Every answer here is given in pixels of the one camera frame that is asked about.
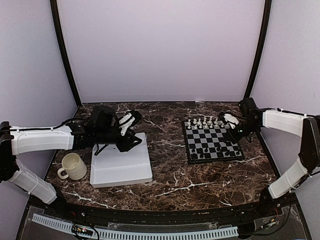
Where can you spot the left black frame post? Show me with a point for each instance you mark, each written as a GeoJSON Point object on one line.
{"type": "Point", "coordinates": [63, 51]}

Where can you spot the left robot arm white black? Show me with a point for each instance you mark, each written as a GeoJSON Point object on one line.
{"type": "Point", "coordinates": [102, 127]}

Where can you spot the black piece bottom row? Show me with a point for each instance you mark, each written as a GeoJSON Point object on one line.
{"type": "Point", "coordinates": [194, 156]}

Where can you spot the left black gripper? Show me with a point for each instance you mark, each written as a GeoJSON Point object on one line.
{"type": "Point", "coordinates": [127, 144]}

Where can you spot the black frame post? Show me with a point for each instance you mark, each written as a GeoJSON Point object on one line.
{"type": "Point", "coordinates": [259, 49]}
{"type": "Point", "coordinates": [63, 51]}

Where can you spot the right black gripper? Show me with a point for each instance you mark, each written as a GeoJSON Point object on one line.
{"type": "Point", "coordinates": [235, 139]}

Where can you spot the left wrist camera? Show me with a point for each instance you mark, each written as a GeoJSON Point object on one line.
{"type": "Point", "coordinates": [129, 120]}

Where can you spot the tall black piece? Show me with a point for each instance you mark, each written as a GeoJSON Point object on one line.
{"type": "Point", "coordinates": [200, 152]}

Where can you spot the right black frame post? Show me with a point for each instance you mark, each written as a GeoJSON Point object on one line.
{"type": "Point", "coordinates": [259, 49]}

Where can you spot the white plastic tray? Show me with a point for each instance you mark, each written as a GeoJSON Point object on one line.
{"type": "Point", "coordinates": [112, 168]}

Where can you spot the black grey chessboard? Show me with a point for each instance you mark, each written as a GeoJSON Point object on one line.
{"type": "Point", "coordinates": [211, 139]}

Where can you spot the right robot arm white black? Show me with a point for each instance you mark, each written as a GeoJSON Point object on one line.
{"type": "Point", "coordinates": [294, 138]}

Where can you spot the black front rail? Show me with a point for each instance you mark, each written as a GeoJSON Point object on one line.
{"type": "Point", "coordinates": [232, 215]}

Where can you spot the cream ceramic mug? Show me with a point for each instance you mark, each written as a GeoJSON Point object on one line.
{"type": "Point", "coordinates": [73, 167]}

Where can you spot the white chess pieces row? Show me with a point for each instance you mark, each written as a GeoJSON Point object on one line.
{"type": "Point", "coordinates": [206, 123]}

